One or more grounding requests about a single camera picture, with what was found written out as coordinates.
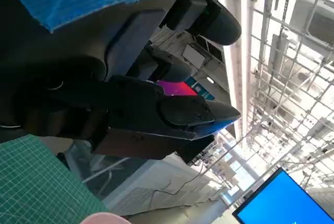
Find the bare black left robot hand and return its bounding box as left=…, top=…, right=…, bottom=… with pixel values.
left=0, top=0, right=242, bottom=161

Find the pink bowl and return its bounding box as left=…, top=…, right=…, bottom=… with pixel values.
left=79, top=212, right=131, bottom=224

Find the grey chair with metal legs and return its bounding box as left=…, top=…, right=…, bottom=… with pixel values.
left=56, top=139, right=139, bottom=196

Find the green cutting mat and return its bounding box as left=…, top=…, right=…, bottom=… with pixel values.
left=0, top=134, right=109, bottom=224

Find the magenta laptop screen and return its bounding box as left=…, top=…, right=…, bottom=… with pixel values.
left=156, top=79, right=199, bottom=97

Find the teal sign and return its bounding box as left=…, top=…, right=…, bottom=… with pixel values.
left=186, top=76, right=215, bottom=101

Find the white cabinet with vent grille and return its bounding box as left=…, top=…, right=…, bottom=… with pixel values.
left=103, top=153, right=224, bottom=216

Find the blue computer monitor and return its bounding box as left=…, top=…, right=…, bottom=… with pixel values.
left=232, top=168, right=334, bottom=224

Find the thin black cable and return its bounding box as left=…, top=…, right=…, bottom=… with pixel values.
left=153, top=161, right=207, bottom=196

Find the metal scaffold frame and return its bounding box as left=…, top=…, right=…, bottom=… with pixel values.
left=249, top=0, right=334, bottom=183

